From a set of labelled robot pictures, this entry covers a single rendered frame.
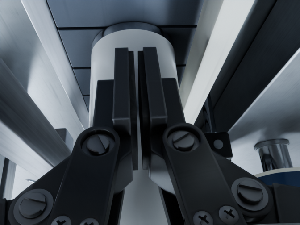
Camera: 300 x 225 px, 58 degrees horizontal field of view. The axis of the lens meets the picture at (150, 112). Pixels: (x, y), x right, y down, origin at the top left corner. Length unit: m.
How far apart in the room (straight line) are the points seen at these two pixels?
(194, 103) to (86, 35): 0.08
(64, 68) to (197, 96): 0.09
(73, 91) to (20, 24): 0.07
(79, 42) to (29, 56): 0.11
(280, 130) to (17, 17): 0.30
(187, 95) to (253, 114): 0.14
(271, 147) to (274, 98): 0.14
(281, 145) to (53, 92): 0.30
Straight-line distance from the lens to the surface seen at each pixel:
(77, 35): 0.17
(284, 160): 0.40
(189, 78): 0.15
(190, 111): 0.18
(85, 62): 0.19
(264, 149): 0.40
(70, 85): 0.22
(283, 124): 0.35
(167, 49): 0.15
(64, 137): 0.29
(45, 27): 0.17
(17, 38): 0.26
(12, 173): 0.31
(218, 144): 0.29
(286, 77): 0.24
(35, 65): 0.29
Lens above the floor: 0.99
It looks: 25 degrees down
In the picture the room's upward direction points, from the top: 176 degrees clockwise
